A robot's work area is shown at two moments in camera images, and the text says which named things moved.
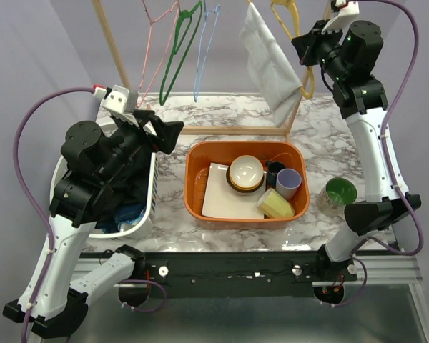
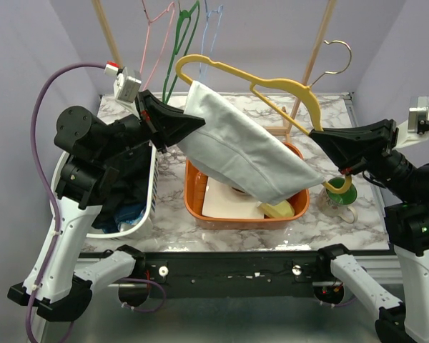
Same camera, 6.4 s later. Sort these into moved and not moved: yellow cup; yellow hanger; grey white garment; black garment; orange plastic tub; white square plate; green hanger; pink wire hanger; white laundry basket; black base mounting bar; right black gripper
Moved: grey white garment; yellow hanger; right black gripper; pink wire hanger
Not moved: white square plate; black base mounting bar; orange plastic tub; black garment; white laundry basket; yellow cup; green hanger
